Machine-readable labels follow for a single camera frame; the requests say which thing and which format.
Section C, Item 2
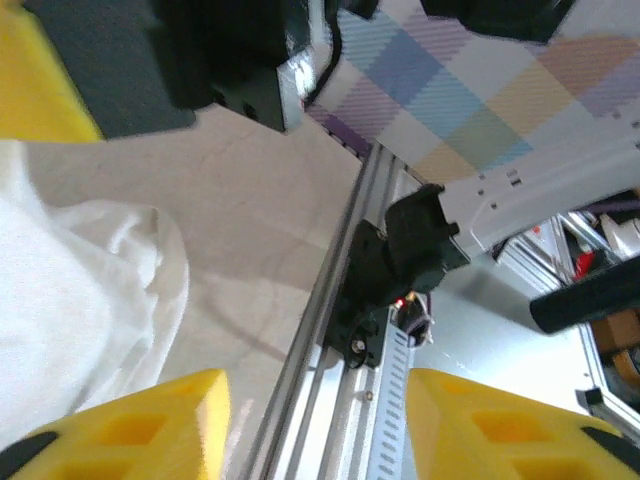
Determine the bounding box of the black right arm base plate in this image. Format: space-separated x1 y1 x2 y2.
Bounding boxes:
327 218 401 372

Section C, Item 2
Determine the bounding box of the slotted grey cable duct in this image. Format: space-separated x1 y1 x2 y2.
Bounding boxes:
367 303 424 480

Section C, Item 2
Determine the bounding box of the circuit board with red light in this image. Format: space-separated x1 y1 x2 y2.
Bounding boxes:
392 292 437 347

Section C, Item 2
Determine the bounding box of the aluminium frame bar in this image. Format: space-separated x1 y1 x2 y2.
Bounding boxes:
574 319 640 431

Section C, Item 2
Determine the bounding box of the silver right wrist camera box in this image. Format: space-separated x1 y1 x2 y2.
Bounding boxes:
276 49 316 132

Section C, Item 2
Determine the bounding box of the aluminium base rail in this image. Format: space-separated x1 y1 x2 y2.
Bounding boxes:
234 141 419 480

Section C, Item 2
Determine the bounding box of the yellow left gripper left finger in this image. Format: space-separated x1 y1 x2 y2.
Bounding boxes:
0 368 232 480

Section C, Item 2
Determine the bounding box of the thin black cable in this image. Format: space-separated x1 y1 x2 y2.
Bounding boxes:
302 17 345 110

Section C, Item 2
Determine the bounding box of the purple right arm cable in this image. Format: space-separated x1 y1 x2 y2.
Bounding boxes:
569 196 640 220

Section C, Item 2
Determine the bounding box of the black round bar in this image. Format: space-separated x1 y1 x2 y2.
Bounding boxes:
528 258 640 336

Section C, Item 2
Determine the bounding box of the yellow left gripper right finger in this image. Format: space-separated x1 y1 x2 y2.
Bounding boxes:
409 368 640 480

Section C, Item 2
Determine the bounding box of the white t-shirt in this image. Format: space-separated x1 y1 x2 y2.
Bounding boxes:
0 139 192 444

